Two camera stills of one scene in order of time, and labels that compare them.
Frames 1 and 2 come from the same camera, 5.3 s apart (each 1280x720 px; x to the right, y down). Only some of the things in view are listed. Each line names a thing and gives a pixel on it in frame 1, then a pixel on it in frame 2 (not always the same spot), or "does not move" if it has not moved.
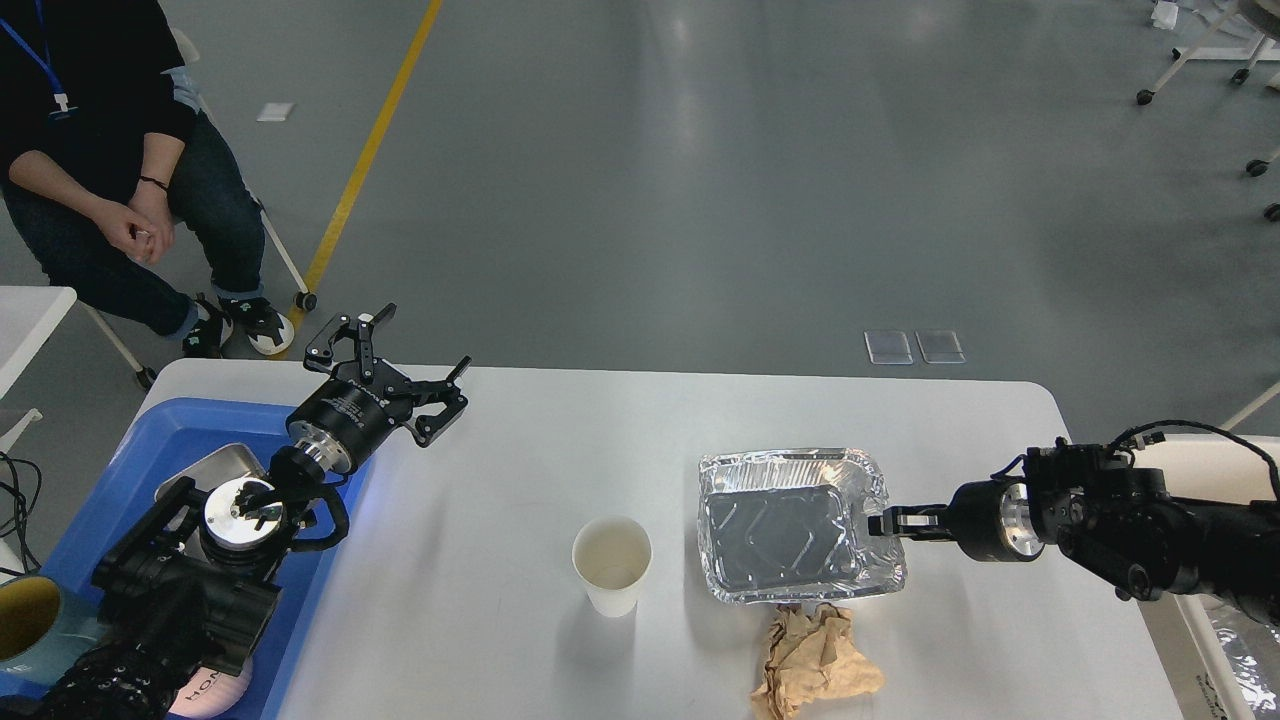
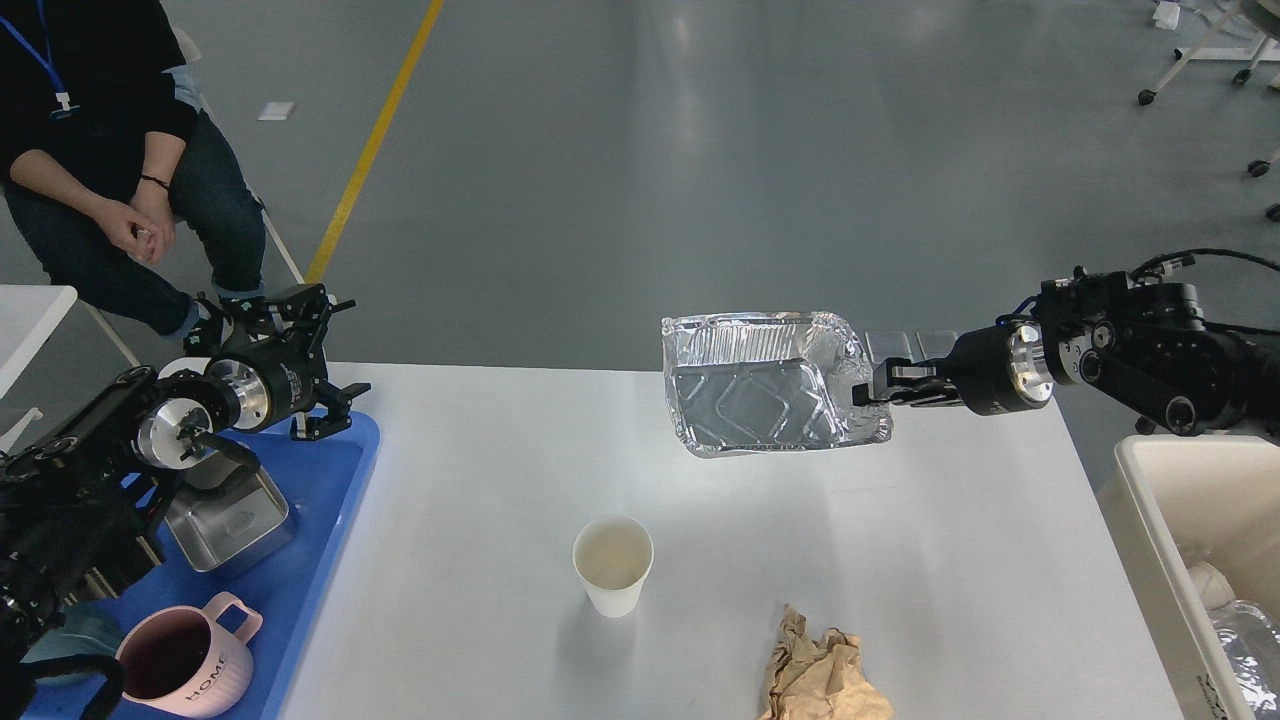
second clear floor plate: (938, 346) does not move
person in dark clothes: (126, 194) does not move
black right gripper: (993, 520) → (996, 369)
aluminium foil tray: (780, 525) → (767, 381)
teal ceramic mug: (43, 628) does not move
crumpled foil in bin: (1252, 650) does not move
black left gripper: (346, 417) → (277, 375)
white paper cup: (612, 555) does not move
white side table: (29, 317) does not move
